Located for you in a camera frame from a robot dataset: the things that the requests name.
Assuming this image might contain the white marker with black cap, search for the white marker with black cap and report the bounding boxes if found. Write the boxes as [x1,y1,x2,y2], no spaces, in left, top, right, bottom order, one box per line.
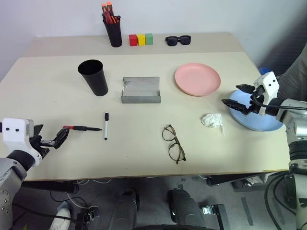
[103,112,110,141]

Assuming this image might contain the black sunglasses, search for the black sunglasses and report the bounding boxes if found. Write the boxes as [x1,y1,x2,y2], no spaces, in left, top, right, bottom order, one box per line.
[165,35,192,46]

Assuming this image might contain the black floor cable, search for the black floor cable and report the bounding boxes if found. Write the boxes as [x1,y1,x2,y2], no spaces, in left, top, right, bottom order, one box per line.
[11,189,80,224]

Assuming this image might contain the white floor cable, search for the white floor cable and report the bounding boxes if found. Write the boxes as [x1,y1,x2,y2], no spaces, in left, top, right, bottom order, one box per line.
[66,178,114,209]

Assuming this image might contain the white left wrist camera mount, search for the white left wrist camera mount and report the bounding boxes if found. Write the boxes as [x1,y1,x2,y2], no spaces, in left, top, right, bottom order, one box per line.
[0,117,42,166]

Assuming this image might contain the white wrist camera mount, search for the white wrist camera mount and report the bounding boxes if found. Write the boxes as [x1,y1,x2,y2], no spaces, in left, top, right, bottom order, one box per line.
[0,117,42,166]
[253,71,280,116]

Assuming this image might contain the light blue plate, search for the light blue plate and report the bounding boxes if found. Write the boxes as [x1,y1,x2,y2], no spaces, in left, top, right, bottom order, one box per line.
[229,89,284,132]

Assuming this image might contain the crumpled white tissue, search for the crumpled white tissue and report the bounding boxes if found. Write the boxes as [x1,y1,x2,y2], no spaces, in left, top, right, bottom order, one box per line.
[201,113,226,137]

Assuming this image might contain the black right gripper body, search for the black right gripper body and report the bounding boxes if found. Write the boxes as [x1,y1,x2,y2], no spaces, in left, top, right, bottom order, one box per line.
[249,85,265,115]

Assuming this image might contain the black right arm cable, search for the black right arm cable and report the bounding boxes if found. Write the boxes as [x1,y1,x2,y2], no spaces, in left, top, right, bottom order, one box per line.
[250,94,307,111]

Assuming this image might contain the black pen with red end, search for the black pen with red end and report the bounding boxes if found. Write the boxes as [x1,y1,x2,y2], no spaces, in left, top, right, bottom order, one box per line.
[62,125,104,132]

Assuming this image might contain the black floor device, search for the black floor device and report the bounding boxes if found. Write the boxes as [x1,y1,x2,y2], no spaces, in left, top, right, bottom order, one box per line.
[76,205,100,225]

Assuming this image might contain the white shoe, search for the white shoe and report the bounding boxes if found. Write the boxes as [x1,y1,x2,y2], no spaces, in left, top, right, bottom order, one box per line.
[51,201,72,230]

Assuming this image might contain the person in grey clothing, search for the person in grey clothing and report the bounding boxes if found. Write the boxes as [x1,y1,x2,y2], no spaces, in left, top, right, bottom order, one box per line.
[275,51,307,102]

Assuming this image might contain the empty black cup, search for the empty black cup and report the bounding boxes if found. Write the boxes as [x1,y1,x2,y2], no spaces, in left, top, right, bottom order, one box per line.
[77,59,109,97]

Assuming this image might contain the tortoiseshell round eyeglasses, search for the tortoiseshell round eyeglasses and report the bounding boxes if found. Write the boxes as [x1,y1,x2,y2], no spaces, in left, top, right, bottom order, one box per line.
[162,124,187,165]

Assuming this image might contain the grey metal tray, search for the grey metal tray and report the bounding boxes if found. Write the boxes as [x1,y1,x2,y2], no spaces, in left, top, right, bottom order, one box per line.
[120,76,162,104]

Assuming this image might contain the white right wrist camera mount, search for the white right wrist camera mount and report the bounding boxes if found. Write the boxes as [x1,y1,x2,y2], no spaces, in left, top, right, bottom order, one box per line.
[253,71,280,116]

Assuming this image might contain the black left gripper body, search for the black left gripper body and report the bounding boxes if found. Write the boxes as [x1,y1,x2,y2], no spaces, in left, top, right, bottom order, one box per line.
[29,134,50,159]

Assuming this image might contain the metal caster bracket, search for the metal caster bracket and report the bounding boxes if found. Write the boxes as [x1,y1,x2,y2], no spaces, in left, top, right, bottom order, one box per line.
[201,204,228,230]

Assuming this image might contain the black table frame bar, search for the black table frame bar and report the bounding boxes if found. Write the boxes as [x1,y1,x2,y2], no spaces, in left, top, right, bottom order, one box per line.
[206,173,266,188]
[22,181,80,195]

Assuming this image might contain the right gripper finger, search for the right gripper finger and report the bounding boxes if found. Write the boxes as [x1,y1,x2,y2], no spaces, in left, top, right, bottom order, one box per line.
[221,99,253,115]
[236,84,256,95]

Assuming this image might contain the dark rounded shape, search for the dark rounded shape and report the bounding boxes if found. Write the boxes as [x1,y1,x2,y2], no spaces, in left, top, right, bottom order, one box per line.
[166,187,205,230]
[108,188,140,230]

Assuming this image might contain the black robot body cable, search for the black robot body cable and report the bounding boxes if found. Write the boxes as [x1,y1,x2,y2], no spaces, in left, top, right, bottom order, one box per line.
[264,172,298,230]

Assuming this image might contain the black pen holder cup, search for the black pen holder cup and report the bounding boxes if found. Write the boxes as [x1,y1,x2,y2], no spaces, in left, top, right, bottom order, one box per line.
[103,18,123,48]

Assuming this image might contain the pink plate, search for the pink plate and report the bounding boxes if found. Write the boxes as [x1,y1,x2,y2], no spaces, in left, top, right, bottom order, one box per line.
[174,62,221,97]

